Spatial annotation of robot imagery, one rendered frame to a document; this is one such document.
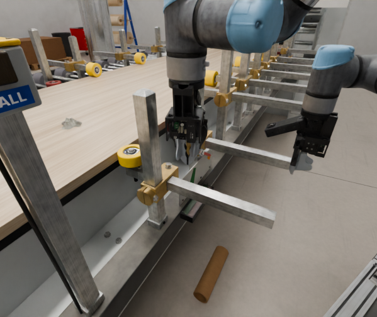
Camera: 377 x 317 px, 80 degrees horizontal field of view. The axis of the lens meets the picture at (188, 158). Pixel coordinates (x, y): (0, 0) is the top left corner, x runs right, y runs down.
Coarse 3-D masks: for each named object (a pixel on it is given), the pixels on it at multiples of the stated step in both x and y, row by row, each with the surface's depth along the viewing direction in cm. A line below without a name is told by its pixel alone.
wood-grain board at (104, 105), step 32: (160, 64) 173; (64, 96) 108; (96, 96) 108; (128, 96) 108; (160, 96) 108; (32, 128) 79; (96, 128) 79; (128, 128) 79; (160, 128) 83; (64, 160) 62; (96, 160) 62; (0, 192) 51; (64, 192) 53; (0, 224) 43
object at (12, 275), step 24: (216, 120) 151; (168, 144) 103; (120, 168) 78; (72, 192) 63; (96, 192) 71; (120, 192) 81; (72, 216) 65; (96, 216) 74; (0, 240) 49; (24, 240) 54; (0, 264) 50; (24, 264) 55; (48, 264) 62; (0, 288) 52; (24, 288) 57; (0, 312) 53
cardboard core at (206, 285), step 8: (216, 248) 134; (224, 248) 132; (216, 256) 128; (224, 256) 129; (208, 264) 125; (216, 264) 124; (208, 272) 120; (216, 272) 121; (200, 280) 118; (208, 280) 116; (216, 280) 119; (200, 288) 113; (208, 288) 114; (200, 296) 116; (208, 296) 112
